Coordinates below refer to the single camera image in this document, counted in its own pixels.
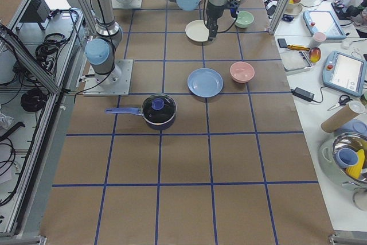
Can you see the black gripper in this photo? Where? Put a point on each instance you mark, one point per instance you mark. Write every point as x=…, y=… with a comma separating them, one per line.
x=213, y=12

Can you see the blue plate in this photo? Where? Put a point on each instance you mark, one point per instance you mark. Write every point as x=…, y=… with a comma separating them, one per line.
x=205, y=82

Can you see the white plate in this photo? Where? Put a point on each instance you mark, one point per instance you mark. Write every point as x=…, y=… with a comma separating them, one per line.
x=197, y=31

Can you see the green bowl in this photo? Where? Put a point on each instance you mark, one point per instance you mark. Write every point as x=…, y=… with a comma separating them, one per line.
x=244, y=19

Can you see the pink bowl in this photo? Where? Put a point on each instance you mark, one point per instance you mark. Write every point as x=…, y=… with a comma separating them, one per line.
x=242, y=72

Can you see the blue saucepan with lid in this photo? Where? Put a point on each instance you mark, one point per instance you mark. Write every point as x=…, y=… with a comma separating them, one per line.
x=158, y=111

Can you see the red yellow mango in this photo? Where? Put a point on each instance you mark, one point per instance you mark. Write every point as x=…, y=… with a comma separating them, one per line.
x=314, y=54

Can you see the blue teach pendant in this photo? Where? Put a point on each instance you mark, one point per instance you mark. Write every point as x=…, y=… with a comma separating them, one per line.
x=344, y=73
x=325, y=22

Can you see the white cup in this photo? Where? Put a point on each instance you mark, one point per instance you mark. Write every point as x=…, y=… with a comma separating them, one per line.
x=318, y=38

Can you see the black power adapter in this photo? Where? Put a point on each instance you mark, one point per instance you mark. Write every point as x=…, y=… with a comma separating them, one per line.
x=303, y=94

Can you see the scissors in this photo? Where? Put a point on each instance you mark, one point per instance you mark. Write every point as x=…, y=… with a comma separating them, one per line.
x=342, y=101

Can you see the cardboard tube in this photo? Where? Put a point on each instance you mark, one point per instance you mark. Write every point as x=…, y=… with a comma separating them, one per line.
x=344, y=115

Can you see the silver metal bowl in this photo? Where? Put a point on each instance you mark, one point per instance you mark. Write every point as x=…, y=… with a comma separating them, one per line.
x=343, y=160

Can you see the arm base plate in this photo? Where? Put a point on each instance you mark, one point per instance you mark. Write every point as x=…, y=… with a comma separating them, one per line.
x=118, y=82
x=126, y=4

